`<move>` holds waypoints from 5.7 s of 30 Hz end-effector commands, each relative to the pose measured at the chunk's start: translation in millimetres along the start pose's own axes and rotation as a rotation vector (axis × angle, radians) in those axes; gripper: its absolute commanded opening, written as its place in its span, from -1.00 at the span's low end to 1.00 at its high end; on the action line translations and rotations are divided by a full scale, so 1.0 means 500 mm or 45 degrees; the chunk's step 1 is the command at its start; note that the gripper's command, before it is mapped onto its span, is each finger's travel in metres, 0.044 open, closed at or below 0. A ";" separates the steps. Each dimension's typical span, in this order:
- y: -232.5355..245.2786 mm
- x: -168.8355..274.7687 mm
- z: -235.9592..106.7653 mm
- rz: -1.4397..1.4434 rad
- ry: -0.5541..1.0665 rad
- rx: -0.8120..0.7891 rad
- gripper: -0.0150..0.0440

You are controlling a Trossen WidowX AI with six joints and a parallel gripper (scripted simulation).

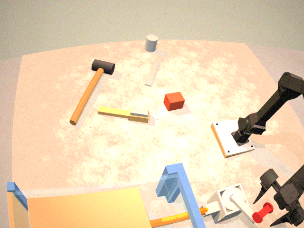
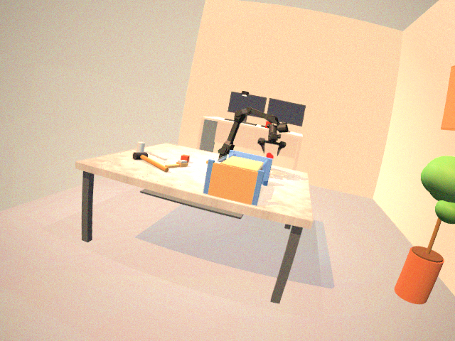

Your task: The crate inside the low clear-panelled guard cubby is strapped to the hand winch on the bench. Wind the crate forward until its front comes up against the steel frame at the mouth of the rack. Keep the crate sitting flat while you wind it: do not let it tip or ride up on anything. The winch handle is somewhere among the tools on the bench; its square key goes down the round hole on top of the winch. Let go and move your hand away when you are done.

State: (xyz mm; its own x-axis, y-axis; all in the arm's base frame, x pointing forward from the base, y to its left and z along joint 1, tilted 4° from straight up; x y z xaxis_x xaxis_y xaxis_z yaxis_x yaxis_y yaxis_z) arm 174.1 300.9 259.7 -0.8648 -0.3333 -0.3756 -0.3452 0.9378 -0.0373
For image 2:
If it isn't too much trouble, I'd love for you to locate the mallet with grey head and wooden handle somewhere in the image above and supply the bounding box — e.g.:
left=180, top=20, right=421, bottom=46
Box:
left=133, top=152, right=169, bottom=173

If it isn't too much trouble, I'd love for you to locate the grey cylinder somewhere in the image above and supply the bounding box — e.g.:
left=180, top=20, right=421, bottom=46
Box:
left=136, top=142, right=145, bottom=152

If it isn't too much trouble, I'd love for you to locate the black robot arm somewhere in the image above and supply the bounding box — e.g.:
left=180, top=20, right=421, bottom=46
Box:
left=218, top=107, right=289, bottom=158

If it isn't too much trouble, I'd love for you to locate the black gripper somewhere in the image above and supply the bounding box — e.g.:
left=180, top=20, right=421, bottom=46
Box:
left=258, top=131, right=286, bottom=156

